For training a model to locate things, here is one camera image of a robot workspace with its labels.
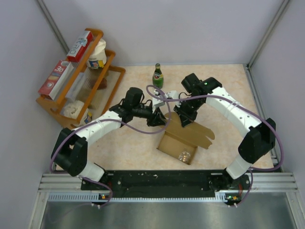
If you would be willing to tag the clear plastic wrapper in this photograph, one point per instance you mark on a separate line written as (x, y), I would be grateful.
(185, 157)

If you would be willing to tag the orange wooden rack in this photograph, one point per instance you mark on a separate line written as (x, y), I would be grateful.
(95, 87)

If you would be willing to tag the grey cable duct rail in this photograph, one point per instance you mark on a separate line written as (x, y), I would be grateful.
(63, 188)

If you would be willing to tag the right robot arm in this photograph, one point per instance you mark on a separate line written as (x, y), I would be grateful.
(258, 134)

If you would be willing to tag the red white box upper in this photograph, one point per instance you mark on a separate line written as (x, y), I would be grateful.
(80, 46)

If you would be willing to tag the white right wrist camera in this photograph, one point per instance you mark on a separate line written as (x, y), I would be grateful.
(172, 95)

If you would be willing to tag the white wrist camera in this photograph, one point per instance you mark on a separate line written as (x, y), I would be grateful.
(172, 95)
(157, 102)

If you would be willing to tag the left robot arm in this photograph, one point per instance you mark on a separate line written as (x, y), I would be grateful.
(71, 149)

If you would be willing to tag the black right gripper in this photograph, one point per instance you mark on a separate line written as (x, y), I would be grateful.
(185, 118)

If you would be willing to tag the red white box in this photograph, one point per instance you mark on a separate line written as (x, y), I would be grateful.
(80, 46)
(56, 79)

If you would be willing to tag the brown cardboard box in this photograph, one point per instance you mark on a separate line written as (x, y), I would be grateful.
(177, 138)

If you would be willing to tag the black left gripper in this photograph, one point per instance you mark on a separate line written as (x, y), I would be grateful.
(157, 119)

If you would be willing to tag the red white box lower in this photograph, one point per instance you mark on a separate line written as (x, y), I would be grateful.
(56, 79)

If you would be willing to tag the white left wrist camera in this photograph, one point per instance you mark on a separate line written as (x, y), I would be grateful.
(157, 102)

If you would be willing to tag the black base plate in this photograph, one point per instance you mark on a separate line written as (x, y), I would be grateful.
(168, 183)

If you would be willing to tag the green glass bottle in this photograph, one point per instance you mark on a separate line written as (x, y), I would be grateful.
(157, 78)

